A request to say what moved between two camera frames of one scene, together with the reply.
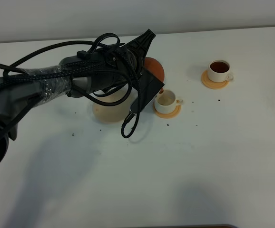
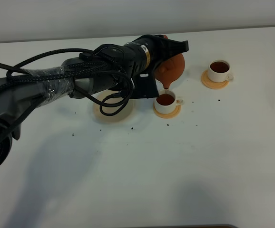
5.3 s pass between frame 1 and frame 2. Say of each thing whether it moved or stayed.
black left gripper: moved
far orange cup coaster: stayed
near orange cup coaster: stayed
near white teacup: stayed
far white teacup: stayed
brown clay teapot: moved
